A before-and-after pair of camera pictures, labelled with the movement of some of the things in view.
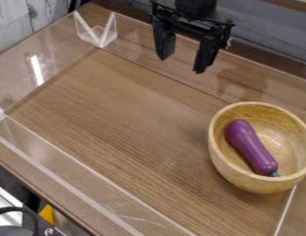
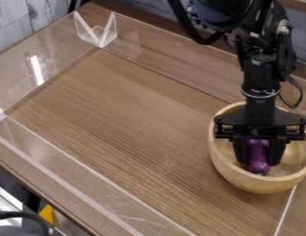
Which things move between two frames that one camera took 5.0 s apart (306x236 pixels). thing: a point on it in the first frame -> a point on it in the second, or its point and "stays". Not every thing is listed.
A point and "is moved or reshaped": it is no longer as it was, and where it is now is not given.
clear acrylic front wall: [72, 186] stays
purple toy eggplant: [242, 135] is moved or reshaped
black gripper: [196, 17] -> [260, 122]
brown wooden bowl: [284, 135] stays
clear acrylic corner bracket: [96, 36] stays
